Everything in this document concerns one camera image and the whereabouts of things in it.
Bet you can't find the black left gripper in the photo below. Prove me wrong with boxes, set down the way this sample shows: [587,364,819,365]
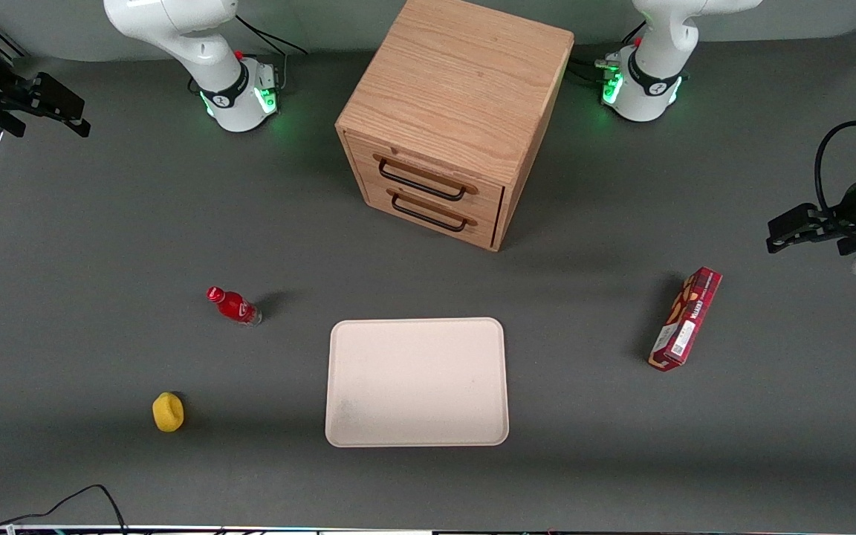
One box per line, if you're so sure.
[766,166,856,257]

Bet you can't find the wooden drawer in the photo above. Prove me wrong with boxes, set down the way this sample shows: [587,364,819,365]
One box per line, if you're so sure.
[359,175,501,250]
[346,132,505,216]

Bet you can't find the black metal drawer handle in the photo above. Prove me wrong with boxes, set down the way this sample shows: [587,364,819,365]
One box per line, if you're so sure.
[391,191,470,233]
[378,158,467,202]

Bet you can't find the wooden drawer cabinet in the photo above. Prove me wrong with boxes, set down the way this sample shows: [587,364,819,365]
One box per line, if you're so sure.
[335,0,575,252]

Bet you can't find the red snack box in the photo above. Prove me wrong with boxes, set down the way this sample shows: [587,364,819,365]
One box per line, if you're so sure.
[648,267,723,372]

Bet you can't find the red plastic bottle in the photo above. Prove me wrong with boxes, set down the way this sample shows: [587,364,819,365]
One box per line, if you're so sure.
[207,286,263,327]

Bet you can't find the yellow sponge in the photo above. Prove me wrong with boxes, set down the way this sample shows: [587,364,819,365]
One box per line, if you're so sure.
[152,392,185,433]

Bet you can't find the beige rectangular tray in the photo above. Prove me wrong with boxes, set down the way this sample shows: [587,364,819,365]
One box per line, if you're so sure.
[325,317,510,448]

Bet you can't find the black right base cables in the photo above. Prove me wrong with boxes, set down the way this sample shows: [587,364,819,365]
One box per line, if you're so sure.
[235,13,308,57]

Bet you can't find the black base cables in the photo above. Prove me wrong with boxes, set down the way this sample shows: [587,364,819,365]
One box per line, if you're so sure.
[568,21,648,86]
[235,13,308,57]

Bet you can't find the black left base cables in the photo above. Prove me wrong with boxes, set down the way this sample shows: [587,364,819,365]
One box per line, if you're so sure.
[568,21,648,86]

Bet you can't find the black floor cable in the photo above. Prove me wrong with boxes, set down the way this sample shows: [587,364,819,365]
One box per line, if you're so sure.
[0,484,128,535]

